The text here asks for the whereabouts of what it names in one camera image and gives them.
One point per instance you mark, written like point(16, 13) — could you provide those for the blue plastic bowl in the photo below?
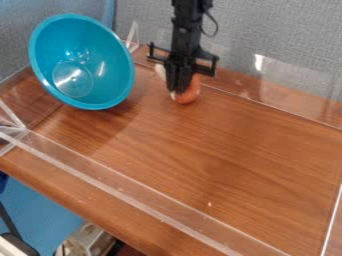
point(82, 62)

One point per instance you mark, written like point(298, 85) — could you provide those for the black frame lower left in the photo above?
point(12, 245)

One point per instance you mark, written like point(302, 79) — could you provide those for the clear acrylic table barrier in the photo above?
point(234, 176)

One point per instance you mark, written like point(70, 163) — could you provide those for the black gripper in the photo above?
point(186, 58)

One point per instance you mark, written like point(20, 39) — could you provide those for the white object under table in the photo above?
point(88, 241)

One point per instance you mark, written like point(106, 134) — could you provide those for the toy mushroom brown cap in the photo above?
point(190, 95)

